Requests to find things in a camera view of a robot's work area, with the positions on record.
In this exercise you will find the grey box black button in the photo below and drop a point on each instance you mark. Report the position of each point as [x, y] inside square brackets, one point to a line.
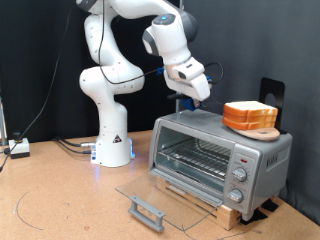
[19, 148]

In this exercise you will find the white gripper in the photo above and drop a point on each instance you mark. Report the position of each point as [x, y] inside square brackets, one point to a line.
[193, 88]

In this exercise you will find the silver oven knob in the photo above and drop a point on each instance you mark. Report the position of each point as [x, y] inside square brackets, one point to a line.
[240, 174]
[235, 195]

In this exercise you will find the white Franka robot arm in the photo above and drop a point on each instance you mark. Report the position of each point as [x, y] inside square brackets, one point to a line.
[110, 133]

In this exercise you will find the black tape piece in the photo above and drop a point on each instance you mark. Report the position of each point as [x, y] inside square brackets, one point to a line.
[270, 205]

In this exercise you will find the thin metal stand leg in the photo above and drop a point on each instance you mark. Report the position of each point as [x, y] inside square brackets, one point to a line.
[2, 123]

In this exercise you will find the black metal bookend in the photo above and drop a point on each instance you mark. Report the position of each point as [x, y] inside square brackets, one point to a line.
[266, 86]

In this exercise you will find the silver toaster oven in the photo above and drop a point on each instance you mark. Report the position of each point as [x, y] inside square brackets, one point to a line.
[266, 160]

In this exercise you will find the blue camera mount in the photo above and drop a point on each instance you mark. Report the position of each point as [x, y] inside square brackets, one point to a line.
[208, 79]

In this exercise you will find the wooden slatted block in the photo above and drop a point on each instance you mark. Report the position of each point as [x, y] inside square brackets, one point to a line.
[230, 216]

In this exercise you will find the black curtain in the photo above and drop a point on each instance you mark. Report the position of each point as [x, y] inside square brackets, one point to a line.
[33, 50]

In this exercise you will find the grey metal pole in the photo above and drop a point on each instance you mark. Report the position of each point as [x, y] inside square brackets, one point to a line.
[178, 106]

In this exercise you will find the metal oven rack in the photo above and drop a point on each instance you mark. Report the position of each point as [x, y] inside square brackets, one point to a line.
[200, 160]

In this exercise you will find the round wooden board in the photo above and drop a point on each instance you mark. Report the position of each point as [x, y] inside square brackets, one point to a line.
[263, 135]

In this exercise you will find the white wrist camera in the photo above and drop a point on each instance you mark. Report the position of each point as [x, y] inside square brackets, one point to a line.
[188, 69]

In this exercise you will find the grey curtain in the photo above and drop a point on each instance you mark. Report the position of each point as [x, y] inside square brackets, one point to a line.
[250, 40]

